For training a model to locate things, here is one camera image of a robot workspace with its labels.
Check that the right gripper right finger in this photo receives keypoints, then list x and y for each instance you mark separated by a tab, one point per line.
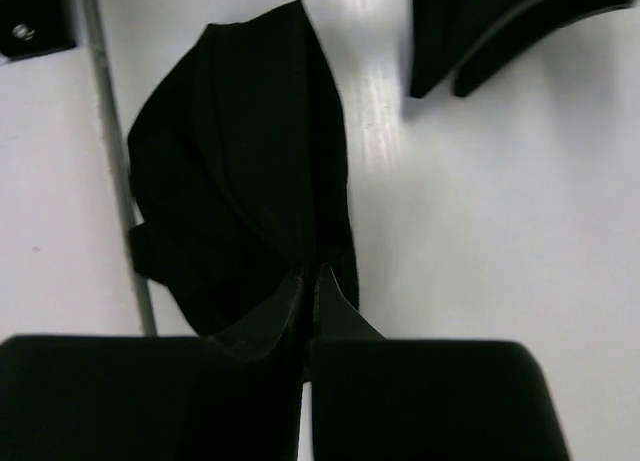
375	398

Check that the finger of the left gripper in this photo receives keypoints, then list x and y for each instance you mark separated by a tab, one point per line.
525	24
443	31

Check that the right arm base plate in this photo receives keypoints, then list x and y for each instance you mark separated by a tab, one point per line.
31	28

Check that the black skirt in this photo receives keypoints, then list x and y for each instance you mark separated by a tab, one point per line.
238	165

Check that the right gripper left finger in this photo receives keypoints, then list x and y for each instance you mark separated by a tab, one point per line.
232	396

